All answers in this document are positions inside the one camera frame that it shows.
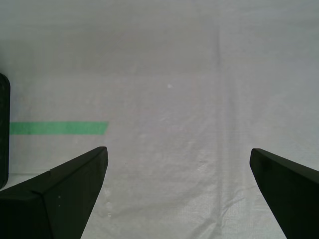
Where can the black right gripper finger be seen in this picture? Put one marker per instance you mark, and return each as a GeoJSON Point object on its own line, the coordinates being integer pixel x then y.
{"type": "Point", "coordinates": [294, 194]}
{"type": "Point", "coordinates": [49, 204]}

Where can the black perforated plastic basket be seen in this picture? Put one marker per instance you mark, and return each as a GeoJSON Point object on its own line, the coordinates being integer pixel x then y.
{"type": "Point", "coordinates": [3, 124]}

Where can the long green tape strip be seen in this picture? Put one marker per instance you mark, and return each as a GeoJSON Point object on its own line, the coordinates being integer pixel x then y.
{"type": "Point", "coordinates": [57, 128]}

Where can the white table cloth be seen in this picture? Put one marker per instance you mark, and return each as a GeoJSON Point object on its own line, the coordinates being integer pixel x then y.
{"type": "Point", "coordinates": [174, 99]}

